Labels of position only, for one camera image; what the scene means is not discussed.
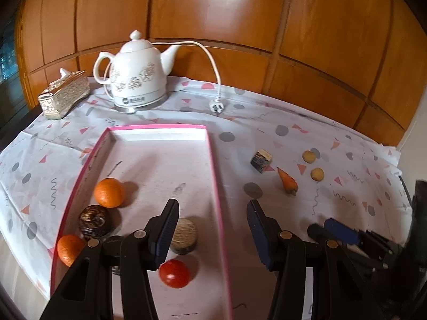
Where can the silver ornate tissue box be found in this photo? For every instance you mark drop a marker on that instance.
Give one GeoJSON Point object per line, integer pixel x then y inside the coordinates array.
{"type": "Point", "coordinates": [63, 95]}

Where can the pink shallow tray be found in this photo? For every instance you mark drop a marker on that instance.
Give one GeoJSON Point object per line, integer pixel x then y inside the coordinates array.
{"type": "Point", "coordinates": [160, 160]}

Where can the small potato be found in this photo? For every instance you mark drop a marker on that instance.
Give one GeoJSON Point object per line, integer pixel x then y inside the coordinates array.
{"type": "Point", "coordinates": [317, 174]}
{"type": "Point", "coordinates": [309, 156]}

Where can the small carrot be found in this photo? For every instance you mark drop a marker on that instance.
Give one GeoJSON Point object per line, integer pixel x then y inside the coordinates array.
{"type": "Point", "coordinates": [287, 181]}

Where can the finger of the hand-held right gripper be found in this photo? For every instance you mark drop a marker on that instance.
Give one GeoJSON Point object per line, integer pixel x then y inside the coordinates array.
{"type": "Point", "coordinates": [342, 231]}
{"type": "Point", "coordinates": [317, 232]}

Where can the wooden panelled wardrobe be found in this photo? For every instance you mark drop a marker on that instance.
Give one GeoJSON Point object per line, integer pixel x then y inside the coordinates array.
{"type": "Point", "coordinates": [233, 13]}

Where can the red tomato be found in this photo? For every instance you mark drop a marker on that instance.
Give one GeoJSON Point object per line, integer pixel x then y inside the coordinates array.
{"type": "Point", "coordinates": [174, 273]}

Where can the white ceramic electric kettle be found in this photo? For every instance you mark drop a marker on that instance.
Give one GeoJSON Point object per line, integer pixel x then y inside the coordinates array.
{"type": "Point", "coordinates": [133, 70]}

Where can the dark chocolate donut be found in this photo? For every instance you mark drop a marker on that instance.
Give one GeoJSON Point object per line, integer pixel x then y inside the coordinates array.
{"type": "Point", "coordinates": [93, 221]}

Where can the orange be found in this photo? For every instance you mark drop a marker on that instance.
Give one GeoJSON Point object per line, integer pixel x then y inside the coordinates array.
{"type": "Point", "coordinates": [70, 249]}
{"type": "Point", "coordinates": [108, 192]}

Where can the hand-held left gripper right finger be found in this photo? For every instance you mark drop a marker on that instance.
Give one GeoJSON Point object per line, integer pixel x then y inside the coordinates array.
{"type": "Point", "coordinates": [260, 236]}

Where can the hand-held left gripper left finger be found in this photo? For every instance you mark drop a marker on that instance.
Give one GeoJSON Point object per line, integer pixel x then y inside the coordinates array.
{"type": "Point", "coordinates": [165, 236]}

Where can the white patterned tablecloth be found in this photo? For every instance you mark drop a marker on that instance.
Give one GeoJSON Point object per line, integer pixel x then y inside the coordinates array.
{"type": "Point", "coordinates": [267, 123]}

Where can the silver kettle base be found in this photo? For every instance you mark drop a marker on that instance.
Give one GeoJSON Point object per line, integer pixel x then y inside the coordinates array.
{"type": "Point", "coordinates": [133, 109]}

